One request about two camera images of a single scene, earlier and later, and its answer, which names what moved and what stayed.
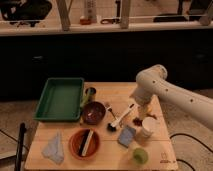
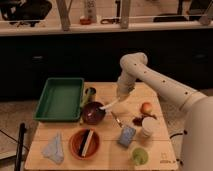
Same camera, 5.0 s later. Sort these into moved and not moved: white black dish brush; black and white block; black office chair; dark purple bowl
Moved: white black dish brush
Not moved: black and white block; dark purple bowl; black office chair
